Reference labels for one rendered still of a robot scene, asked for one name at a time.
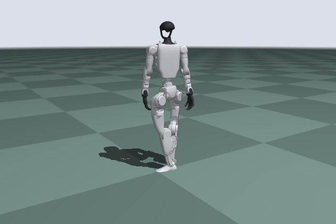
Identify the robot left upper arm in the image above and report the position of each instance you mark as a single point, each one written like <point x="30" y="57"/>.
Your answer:
<point x="150" y="51"/>

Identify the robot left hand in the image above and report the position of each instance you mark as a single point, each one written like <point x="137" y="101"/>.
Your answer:
<point x="144" y="95"/>

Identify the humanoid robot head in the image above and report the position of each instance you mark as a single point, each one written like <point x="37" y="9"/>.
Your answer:
<point x="168" y="27"/>

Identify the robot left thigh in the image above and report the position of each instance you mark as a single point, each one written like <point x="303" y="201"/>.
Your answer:
<point x="158" y="113"/>

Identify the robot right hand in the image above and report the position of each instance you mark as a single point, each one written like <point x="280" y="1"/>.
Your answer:
<point x="190" y="99"/>

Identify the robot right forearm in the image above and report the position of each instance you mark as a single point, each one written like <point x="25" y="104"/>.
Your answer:
<point x="187" y="83"/>

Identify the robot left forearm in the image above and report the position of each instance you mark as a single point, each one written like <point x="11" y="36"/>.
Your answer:
<point x="146" y="80"/>

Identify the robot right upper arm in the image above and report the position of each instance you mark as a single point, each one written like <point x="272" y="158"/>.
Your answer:
<point x="184" y="60"/>

